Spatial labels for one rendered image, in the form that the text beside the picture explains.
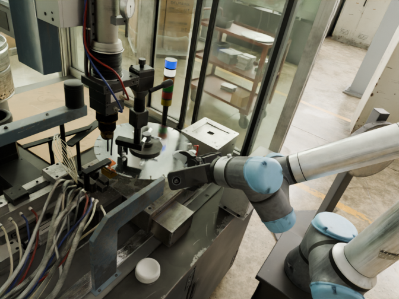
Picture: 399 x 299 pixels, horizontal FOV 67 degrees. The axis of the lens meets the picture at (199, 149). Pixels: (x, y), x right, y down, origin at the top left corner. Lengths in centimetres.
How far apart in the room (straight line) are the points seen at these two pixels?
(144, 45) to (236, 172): 101
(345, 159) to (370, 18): 841
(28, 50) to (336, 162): 78
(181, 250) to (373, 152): 61
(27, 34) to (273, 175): 65
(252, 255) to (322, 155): 135
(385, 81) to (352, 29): 549
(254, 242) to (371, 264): 138
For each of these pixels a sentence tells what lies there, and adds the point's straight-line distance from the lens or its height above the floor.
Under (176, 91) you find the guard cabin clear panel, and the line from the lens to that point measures 149.
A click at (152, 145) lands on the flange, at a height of 96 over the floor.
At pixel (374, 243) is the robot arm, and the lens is 76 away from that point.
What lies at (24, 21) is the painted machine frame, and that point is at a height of 133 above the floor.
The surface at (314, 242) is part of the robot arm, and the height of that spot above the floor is 93.
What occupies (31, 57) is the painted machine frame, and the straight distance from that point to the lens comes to 87.
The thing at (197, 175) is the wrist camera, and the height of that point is 108.
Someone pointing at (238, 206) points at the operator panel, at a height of 80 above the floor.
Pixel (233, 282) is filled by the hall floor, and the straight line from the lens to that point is 189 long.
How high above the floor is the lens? 154
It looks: 34 degrees down
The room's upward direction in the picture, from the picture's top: 12 degrees clockwise
